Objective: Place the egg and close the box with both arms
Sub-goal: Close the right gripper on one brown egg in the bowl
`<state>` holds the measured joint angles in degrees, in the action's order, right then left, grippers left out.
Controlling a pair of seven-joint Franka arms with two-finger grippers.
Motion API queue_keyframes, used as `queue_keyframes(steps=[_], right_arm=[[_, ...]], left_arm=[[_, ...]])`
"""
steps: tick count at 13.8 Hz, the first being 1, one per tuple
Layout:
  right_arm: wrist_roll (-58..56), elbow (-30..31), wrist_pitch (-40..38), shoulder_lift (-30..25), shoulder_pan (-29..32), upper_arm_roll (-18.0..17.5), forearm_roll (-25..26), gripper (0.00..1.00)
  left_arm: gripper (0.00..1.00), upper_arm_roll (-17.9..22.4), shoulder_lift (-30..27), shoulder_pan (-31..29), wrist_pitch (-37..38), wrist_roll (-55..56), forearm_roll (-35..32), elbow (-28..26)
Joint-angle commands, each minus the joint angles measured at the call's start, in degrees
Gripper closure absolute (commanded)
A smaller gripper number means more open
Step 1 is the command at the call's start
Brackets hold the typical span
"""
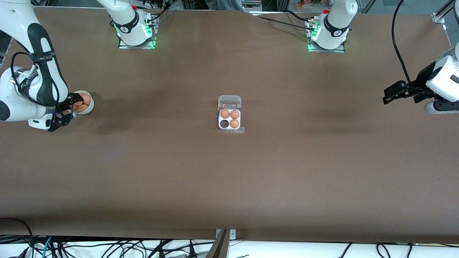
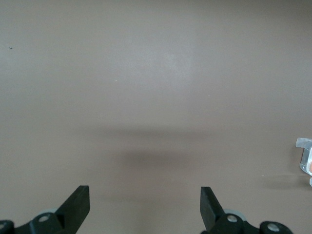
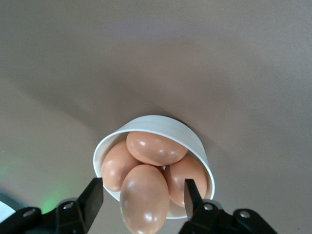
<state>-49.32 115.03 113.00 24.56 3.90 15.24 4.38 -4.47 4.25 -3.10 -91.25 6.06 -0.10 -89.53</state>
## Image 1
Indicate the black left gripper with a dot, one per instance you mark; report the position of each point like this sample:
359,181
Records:
421,81

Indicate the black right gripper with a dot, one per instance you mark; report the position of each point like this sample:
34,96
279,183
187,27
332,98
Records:
71,98

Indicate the clear plastic egg carton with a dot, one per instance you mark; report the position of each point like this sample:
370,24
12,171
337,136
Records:
229,101

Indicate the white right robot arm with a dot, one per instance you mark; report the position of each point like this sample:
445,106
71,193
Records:
14,107

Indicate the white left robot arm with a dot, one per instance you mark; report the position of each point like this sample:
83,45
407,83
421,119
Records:
333,25

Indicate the brown egg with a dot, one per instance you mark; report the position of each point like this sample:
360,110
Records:
82,108
234,123
87,99
225,114
235,114

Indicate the white round bowl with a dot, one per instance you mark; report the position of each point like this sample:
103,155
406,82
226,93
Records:
90,108

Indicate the grey aluminium strut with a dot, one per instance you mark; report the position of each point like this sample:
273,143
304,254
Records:
219,247

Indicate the aluminium frame profile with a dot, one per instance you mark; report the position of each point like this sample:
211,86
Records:
440,16

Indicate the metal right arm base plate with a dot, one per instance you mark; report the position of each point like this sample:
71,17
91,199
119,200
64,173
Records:
136,47

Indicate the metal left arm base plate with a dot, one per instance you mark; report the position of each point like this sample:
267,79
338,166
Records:
326,50

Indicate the small metal table bracket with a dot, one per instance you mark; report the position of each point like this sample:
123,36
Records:
233,234

